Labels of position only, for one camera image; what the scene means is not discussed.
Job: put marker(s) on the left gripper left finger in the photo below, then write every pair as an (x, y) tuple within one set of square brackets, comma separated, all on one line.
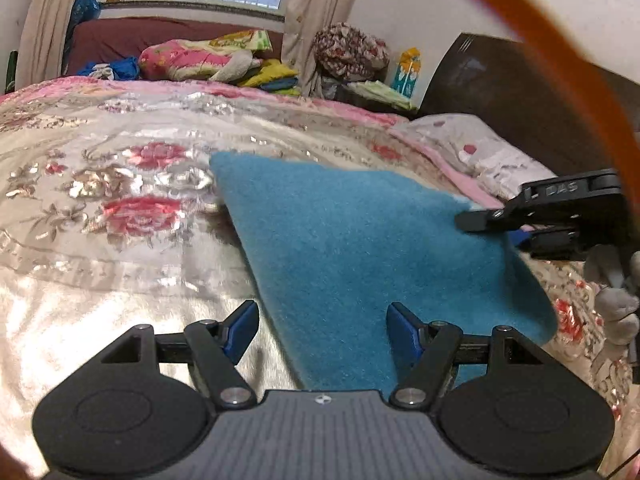
[(238, 330)]

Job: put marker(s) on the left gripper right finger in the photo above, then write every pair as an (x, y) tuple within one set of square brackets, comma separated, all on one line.
[(406, 334)]

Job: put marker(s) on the teal fuzzy cloth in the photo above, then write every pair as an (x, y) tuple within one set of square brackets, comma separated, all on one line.
[(331, 249)]

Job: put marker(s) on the blue clothes pile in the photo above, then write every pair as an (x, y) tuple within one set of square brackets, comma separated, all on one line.
[(125, 69)]

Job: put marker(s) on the grey gloved right hand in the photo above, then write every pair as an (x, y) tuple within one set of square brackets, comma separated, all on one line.
[(617, 301)]

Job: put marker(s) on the white floral pillow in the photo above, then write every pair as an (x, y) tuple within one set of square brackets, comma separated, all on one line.
[(471, 147)]

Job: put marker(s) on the dark brown headboard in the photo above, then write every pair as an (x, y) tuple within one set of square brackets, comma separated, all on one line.
[(493, 79)]

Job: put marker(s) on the floral satin bedspread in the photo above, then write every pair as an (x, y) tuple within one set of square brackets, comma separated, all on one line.
[(109, 215)]

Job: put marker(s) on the yellow blue poster box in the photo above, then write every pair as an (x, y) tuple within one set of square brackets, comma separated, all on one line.
[(407, 72)]

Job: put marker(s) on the light green folded sheets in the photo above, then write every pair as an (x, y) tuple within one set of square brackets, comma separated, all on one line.
[(379, 92)]

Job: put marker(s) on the yellow green folded blanket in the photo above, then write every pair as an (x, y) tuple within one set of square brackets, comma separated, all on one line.
[(272, 76)]

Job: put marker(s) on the pink floral folded quilt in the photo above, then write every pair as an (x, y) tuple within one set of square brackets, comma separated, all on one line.
[(225, 59)]

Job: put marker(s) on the dark floral bundle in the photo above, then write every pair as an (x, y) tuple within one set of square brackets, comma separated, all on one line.
[(348, 54)]

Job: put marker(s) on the maroon sofa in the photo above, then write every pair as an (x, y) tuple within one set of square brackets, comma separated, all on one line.
[(108, 40)]

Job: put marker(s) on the beige curtain right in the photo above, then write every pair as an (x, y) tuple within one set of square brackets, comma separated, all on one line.
[(302, 20)]

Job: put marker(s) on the beige curtain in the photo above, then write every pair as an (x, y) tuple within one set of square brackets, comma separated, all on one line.
[(40, 53), (302, 20)]

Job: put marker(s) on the blue hanging garment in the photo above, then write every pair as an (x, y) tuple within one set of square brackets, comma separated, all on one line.
[(82, 11)]

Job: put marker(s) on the beige curtain left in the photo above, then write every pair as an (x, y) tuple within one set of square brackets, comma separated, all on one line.
[(40, 53)]

